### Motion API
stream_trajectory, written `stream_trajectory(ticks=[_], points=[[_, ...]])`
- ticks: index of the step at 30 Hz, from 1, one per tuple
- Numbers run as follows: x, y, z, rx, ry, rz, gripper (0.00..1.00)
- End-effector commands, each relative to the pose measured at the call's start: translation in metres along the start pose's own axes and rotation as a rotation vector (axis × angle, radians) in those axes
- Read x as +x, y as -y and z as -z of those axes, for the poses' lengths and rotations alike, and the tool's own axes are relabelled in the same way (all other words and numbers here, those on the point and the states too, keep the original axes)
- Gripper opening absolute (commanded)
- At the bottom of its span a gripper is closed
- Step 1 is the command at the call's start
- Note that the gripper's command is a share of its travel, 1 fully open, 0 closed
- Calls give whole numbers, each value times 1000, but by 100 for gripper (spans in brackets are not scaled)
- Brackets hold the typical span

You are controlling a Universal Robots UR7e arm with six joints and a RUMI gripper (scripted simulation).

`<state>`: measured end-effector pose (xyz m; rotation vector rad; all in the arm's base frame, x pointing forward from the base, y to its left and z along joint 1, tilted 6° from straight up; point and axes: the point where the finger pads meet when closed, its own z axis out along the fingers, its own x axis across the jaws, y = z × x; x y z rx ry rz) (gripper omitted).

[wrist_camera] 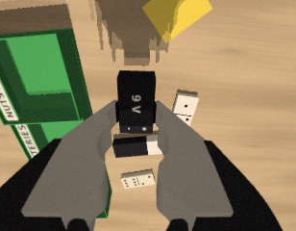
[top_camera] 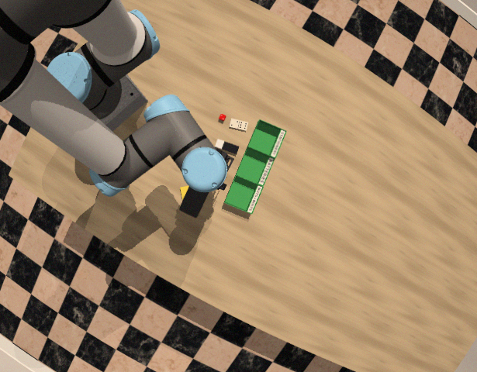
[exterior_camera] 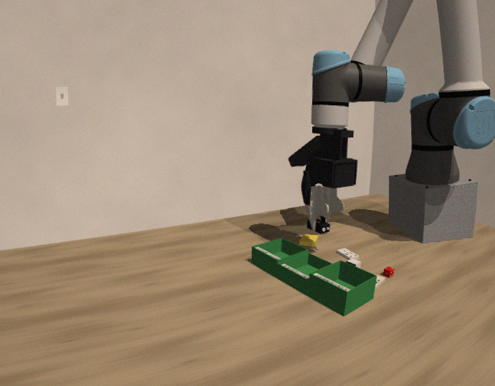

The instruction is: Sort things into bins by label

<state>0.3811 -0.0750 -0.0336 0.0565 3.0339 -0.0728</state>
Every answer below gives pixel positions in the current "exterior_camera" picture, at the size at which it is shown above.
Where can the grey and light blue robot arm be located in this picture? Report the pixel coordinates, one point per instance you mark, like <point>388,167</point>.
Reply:
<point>465,119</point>

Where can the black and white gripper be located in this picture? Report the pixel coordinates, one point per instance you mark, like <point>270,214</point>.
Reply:
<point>336,172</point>

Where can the black 9v battery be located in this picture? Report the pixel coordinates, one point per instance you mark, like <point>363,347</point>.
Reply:
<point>321,226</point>

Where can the white domino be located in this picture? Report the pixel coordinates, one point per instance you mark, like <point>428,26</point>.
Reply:
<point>347,254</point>
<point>379,281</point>

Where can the red die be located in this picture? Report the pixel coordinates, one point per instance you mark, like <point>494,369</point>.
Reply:
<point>388,272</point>

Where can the green rack of labelled bins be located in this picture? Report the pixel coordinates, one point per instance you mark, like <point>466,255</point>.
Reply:
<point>295,266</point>

